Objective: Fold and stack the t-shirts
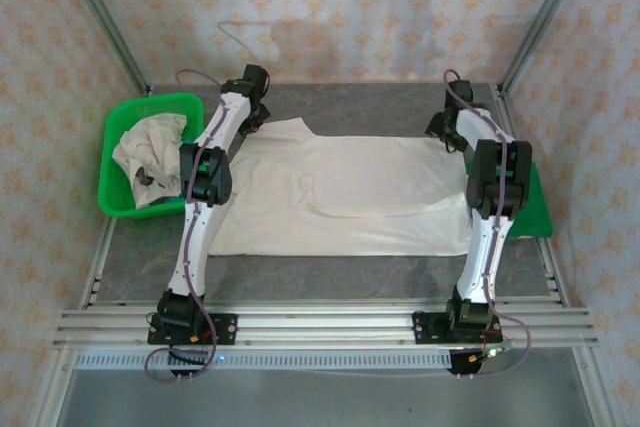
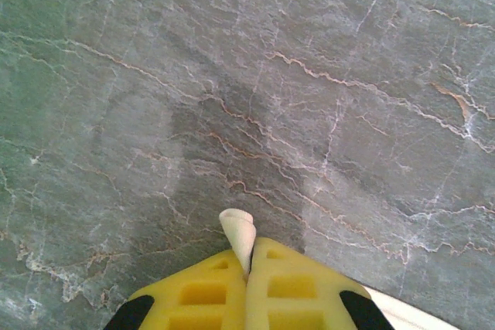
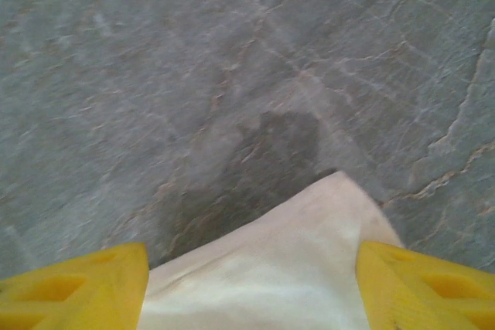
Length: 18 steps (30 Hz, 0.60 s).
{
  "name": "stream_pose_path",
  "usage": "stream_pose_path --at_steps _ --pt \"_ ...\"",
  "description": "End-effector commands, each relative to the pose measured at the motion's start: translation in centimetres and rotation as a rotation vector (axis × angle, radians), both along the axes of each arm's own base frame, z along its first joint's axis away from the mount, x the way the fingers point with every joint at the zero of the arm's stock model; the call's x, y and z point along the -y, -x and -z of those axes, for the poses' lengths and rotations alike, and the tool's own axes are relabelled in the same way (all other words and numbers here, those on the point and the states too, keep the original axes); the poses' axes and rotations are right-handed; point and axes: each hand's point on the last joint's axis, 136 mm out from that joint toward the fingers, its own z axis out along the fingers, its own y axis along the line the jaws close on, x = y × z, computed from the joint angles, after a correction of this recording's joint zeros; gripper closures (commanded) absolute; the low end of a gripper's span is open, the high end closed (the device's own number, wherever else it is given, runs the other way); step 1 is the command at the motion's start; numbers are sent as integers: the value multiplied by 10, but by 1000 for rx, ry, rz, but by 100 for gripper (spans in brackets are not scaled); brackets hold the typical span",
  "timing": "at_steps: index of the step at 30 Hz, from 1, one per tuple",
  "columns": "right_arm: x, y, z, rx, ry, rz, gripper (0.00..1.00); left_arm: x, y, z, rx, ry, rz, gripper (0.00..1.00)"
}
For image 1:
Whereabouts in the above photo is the white t-shirt with small print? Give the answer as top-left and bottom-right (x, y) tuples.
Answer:
(207, 116), (474, 258)

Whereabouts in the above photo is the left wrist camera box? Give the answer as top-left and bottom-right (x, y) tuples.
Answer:
(242, 64), (271, 97)

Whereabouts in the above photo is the aluminium frame post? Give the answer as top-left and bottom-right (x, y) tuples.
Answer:
(499, 0), (596, 97)
(54, 0), (152, 97)

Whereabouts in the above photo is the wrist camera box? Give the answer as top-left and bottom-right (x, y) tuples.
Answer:
(446, 79), (475, 106)
(242, 64), (271, 97)

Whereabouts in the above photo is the aluminium rail beam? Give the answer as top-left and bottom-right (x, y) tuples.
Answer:
(54, 299), (600, 348)

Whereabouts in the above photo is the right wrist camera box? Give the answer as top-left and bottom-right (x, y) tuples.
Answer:
(446, 79), (475, 106)

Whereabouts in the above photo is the aluminium frame leg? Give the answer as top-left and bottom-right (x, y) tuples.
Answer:
(27, 346), (76, 427)
(572, 346), (624, 427)

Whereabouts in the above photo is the slotted metal cable tray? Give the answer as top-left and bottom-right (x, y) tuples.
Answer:
(74, 350), (454, 372)

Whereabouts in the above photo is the crumpled white t-shirt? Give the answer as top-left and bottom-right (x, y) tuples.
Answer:
(110, 113), (190, 209)

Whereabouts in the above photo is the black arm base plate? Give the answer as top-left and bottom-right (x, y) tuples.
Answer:
(412, 311), (501, 347)
(147, 313), (239, 347)

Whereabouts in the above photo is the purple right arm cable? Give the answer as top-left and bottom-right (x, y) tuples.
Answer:
(443, 68), (532, 379)

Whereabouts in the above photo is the folded green t-shirt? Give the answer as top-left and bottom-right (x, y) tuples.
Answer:
(464, 159), (554, 240)

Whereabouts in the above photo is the green plastic basket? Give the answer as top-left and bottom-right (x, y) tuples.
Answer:
(96, 92), (209, 221)

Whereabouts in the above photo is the black cable bracket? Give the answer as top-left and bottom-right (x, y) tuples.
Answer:
(447, 349), (489, 379)
(167, 346), (211, 382)

